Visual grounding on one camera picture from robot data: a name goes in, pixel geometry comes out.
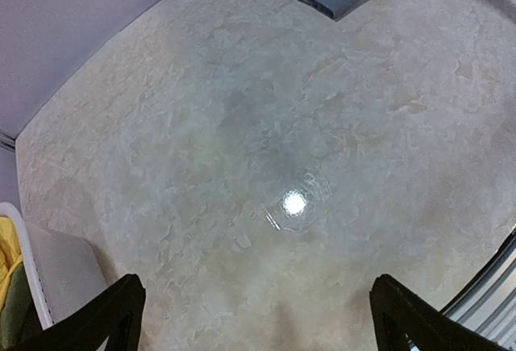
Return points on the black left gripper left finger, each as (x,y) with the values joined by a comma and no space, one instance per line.
(113,319)

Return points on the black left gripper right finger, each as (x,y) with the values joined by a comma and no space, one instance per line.
(400,318)

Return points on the yellow shorts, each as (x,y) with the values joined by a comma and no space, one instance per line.
(10,255)

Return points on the white laundry basket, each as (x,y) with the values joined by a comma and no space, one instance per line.
(62,270)

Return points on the olive green garment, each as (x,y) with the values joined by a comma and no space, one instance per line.
(19,319)

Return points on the aluminium front rail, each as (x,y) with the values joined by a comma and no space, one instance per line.
(486,305)

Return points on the left aluminium corner post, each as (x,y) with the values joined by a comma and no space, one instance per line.
(7,141)

